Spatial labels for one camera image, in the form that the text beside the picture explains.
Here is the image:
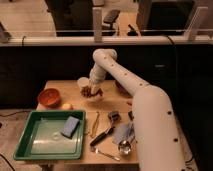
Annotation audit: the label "black handled peeler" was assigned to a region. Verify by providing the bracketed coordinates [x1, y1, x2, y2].
[90, 111, 121, 146]

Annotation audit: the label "white paper cup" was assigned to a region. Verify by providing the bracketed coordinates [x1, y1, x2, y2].
[77, 77, 89, 89]

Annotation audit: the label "silver fork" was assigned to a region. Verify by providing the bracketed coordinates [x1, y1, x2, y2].
[90, 146, 120, 161]

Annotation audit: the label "black office chair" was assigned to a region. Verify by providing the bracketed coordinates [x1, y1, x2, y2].
[103, 9, 120, 30]

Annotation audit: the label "purple bowl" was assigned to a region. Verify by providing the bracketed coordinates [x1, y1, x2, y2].
[115, 80, 129, 96]

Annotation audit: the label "blue sponge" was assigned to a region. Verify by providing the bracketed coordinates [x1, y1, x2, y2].
[61, 116, 79, 137]

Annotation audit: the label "green plastic tray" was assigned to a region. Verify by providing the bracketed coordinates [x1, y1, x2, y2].
[14, 110, 86, 161]

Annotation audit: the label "black rectangular block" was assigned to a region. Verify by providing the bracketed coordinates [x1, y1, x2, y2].
[128, 111, 134, 121]

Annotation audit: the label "red bowl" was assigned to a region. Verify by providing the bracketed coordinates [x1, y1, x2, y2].
[37, 88, 61, 108]

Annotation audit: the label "small yellow apple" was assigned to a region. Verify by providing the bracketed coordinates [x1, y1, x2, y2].
[61, 103, 73, 110]

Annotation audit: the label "grey blue cloth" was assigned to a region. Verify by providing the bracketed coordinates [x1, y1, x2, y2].
[113, 123, 135, 145]

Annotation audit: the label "yellow-green tongs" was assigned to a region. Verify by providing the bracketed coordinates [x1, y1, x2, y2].
[90, 111, 100, 138]

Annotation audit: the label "metal measuring spoon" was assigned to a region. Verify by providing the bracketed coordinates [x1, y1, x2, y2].
[118, 124, 134, 156]

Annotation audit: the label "bunch of red grapes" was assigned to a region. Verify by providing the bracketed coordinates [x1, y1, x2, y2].
[80, 86, 103, 98]

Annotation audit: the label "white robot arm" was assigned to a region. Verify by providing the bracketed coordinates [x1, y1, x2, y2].
[89, 49, 186, 171]

